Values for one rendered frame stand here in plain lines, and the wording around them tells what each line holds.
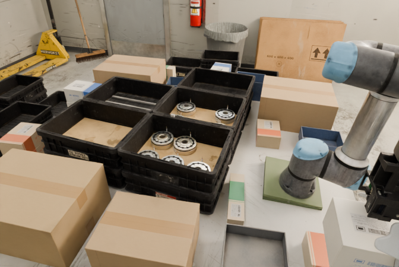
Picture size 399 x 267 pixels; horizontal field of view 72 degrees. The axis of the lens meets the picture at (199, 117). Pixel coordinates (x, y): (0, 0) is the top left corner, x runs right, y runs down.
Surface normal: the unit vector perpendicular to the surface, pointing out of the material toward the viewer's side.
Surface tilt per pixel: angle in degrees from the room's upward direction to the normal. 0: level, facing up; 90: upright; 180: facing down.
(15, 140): 0
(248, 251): 0
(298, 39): 80
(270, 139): 90
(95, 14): 90
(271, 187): 4
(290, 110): 90
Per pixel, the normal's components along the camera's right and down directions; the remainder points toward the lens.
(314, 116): -0.26, 0.52
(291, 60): -0.22, 0.30
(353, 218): 0.02, -0.84
